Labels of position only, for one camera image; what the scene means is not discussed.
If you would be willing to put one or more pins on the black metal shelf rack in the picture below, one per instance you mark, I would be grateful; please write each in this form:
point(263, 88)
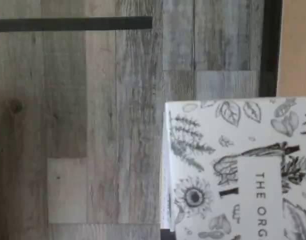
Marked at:
point(271, 50)

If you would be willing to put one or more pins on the white tea box yellow strip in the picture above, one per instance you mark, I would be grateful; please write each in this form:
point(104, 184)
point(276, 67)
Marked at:
point(218, 175)

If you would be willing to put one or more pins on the dark flat metal bar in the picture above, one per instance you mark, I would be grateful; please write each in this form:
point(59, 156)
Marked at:
point(68, 23)

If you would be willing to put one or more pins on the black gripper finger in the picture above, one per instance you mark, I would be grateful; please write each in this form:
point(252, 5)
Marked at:
point(167, 235)

